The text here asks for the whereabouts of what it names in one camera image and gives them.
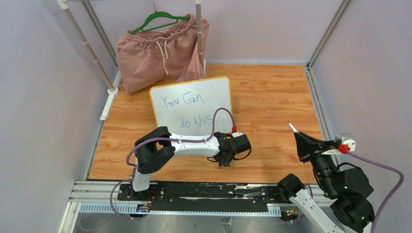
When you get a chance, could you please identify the purple cable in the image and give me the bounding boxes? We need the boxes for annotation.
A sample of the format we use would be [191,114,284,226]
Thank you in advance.
[109,107,238,221]
[338,144,405,233]

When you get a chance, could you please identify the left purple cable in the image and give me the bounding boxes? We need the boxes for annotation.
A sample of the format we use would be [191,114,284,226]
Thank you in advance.
[109,107,238,221]

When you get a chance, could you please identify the white blue whiteboard marker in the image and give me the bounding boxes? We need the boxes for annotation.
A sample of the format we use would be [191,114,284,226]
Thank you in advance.
[288,121,299,133]

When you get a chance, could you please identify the green clothes hanger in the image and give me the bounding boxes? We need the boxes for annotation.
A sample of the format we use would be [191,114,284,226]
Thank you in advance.
[130,3,190,35]

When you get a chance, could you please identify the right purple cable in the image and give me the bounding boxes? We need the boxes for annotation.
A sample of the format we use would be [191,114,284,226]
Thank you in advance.
[338,144,405,233]

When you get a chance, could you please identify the white clothes rack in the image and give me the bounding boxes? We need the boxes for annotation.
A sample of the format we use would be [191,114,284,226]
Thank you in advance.
[57,0,207,121]

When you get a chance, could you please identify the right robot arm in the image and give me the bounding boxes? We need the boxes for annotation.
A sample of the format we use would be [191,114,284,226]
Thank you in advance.
[277,130,378,233]

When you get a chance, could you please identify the pink drawstring shorts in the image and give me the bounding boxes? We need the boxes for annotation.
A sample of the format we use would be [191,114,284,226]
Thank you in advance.
[115,14,206,95]

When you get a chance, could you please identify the yellow framed whiteboard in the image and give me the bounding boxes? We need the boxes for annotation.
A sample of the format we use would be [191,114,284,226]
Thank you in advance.
[149,76,233,136]

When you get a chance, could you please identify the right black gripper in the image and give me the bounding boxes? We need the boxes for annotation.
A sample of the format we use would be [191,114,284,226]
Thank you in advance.
[294,130,337,196]

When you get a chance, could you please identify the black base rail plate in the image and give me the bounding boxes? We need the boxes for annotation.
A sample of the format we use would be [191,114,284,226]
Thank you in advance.
[117,182,305,215]

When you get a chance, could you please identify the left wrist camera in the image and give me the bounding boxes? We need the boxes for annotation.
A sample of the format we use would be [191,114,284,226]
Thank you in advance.
[231,132,247,138]

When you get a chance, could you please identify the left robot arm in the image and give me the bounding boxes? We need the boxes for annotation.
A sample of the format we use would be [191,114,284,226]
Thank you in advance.
[126,126,252,200]

